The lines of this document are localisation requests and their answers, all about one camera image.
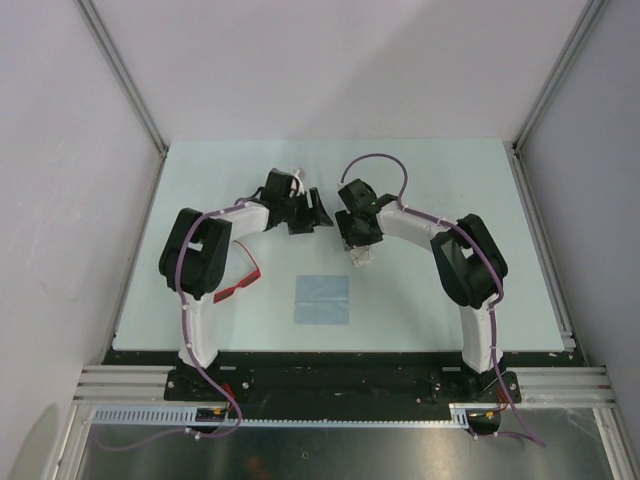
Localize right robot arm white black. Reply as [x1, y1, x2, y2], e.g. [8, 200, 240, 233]
[336, 179, 508, 401]

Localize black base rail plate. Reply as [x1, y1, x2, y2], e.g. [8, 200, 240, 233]
[103, 350, 585, 420]

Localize grey slotted cable duct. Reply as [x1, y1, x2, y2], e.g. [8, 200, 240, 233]
[93, 404, 501, 428]

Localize red sunglasses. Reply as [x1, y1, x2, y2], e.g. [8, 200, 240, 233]
[213, 240, 262, 304]

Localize white geometric glasses case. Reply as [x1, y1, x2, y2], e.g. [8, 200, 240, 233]
[346, 246, 374, 268]

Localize aluminium front crossbar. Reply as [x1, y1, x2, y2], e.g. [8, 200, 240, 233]
[74, 365, 617, 408]

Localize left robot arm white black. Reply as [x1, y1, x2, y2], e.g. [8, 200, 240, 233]
[159, 169, 334, 400]

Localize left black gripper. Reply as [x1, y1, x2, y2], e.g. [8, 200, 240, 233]
[280, 188, 333, 235]

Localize blue cleaning cloth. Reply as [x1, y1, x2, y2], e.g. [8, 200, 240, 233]
[294, 275, 350, 325]

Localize left aluminium frame post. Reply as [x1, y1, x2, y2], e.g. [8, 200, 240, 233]
[74, 0, 169, 157]

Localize right aluminium frame post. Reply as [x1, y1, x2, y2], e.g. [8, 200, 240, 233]
[513, 0, 614, 149]

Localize aluminium frame post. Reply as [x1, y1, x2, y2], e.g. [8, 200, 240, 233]
[513, 0, 614, 149]
[74, 0, 169, 157]

